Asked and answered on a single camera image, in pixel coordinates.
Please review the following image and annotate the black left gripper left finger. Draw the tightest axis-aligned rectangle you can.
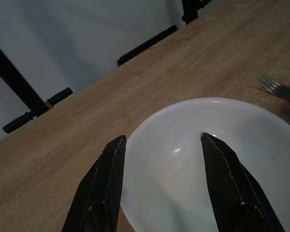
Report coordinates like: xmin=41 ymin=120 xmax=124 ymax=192
xmin=61 ymin=135 xmax=127 ymax=232

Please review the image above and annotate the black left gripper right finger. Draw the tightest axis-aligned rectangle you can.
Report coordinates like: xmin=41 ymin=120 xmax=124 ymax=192
xmin=200 ymin=132 xmax=285 ymax=232

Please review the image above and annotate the white round bowl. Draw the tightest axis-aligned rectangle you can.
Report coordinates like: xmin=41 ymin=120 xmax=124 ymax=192
xmin=120 ymin=97 xmax=290 ymax=232

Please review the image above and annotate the silver metal fork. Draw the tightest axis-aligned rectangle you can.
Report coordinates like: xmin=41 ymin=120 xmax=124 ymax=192
xmin=257 ymin=73 xmax=290 ymax=103

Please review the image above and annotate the black padded bar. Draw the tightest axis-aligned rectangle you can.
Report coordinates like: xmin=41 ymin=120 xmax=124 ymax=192
xmin=116 ymin=25 xmax=177 ymax=67

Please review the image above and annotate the black metal stand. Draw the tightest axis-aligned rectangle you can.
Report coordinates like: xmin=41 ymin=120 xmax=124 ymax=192
xmin=181 ymin=0 xmax=212 ymax=25

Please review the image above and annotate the black metal frame with grips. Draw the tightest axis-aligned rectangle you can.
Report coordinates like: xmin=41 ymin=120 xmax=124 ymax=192
xmin=0 ymin=37 xmax=73 ymax=134

